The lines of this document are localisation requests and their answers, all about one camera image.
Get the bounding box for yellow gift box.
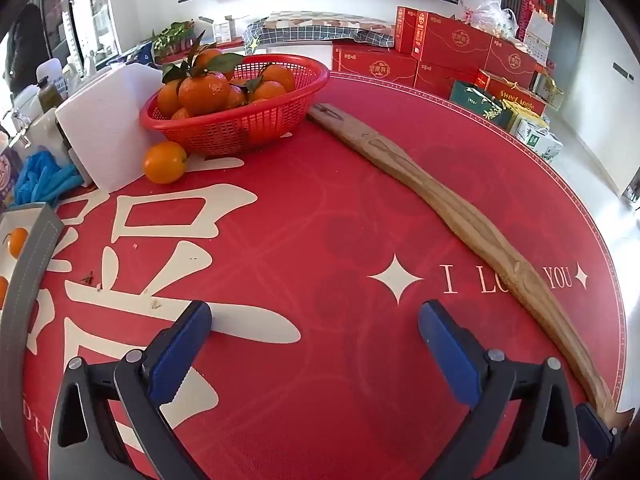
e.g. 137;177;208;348
502;100;546;131

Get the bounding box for small white boxes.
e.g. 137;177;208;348
212;17;246;43

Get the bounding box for clear plastic bag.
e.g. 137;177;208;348
462;0;518;38

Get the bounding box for pile of leafy mandarins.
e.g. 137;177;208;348
156;30;297;121

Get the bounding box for green potted plant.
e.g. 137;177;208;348
152;20;196;56

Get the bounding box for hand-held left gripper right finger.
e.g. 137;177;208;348
418;300;581;480

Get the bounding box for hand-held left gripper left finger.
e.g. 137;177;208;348
48;300;213;480

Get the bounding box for red and gold apple box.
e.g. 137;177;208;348
477;70;548;116

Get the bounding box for narrow red gift box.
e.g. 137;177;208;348
395;6;418;53

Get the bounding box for glass display cabinet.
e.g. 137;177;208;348
42;0;108;61

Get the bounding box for white paper towel roll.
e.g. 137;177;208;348
55;62;166;193

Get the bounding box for doorway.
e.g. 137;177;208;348
552;0;586;91

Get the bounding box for desk calendar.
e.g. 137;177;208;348
522;5;553;66

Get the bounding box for checkered cloth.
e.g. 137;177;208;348
243;12;396;53

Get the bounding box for silver metal figurine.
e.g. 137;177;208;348
0;107;31;148

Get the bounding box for mandarin with green stem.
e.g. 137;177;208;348
6;227;30;257

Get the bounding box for green gift bag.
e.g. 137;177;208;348
450;81;516;128

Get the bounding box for blue rubber gloves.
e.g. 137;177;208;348
14;151;83;206

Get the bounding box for grey tray with white lining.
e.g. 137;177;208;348
0;202;66;466

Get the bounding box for long wooden board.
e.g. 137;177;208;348
306;102;628;431

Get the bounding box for red plastic basket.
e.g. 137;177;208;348
139;54;331;157

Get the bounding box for white plastic jug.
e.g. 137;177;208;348
36;57;66;86

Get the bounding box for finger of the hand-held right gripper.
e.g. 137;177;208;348
575;402;623;461

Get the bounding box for dark bottle with label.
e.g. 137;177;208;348
39;77;61;111

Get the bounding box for small cardboard box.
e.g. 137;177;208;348
532;62;563;111

